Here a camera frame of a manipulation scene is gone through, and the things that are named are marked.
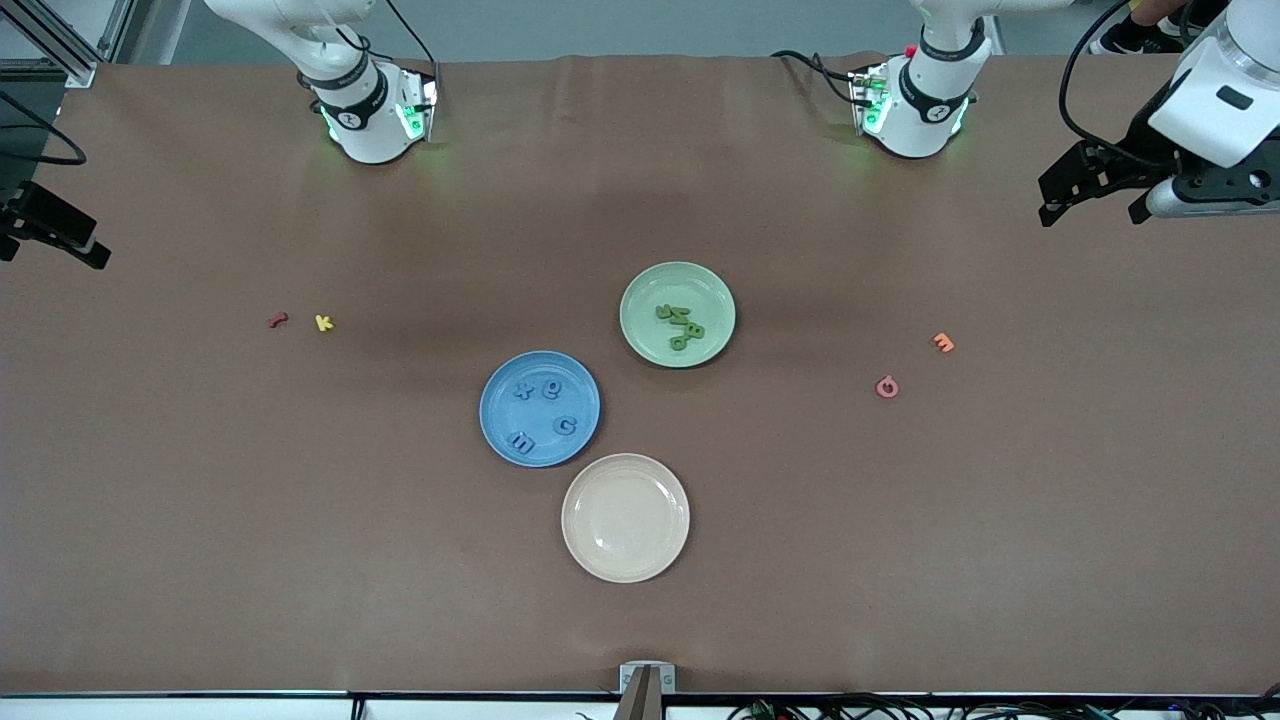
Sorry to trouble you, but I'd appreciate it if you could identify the green plate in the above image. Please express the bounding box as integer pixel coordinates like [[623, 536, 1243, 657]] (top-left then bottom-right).
[[619, 261, 737, 369]]

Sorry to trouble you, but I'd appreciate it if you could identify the blue plate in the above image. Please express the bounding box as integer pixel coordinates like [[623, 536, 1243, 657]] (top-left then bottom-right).
[[479, 350, 602, 469]]

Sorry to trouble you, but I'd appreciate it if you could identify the brown table cover mat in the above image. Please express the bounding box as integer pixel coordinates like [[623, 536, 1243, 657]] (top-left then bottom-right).
[[0, 52, 1280, 698]]

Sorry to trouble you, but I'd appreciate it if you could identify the beige pink plate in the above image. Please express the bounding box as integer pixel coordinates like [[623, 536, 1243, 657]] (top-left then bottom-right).
[[561, 453, 691, 584]]

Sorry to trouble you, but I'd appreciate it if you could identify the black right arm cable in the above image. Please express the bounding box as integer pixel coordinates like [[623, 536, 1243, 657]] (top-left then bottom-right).
[[0, 88, 88, 168]]

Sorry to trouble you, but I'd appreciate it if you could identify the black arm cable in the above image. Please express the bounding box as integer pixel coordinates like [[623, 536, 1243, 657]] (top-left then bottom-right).
[[1058, 0, 1201, 171], [0, 88, 88, 168]]

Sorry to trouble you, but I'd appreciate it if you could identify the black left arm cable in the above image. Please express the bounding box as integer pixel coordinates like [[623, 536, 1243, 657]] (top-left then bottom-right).
[[1058, 0, 1201, 171]]

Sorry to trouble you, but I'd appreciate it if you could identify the grey aluminium frame post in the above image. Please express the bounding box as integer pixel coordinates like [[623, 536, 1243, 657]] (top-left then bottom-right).
[[0, 0, 161, 89]]

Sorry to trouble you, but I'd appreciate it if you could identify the thin black base cable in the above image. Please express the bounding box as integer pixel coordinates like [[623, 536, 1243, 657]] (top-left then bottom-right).
[[386, 0, 441, 66]]

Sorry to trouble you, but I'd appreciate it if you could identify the white table front rail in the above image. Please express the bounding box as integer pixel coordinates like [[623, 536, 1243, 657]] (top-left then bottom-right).
[[0, 695, 1280, 720]]

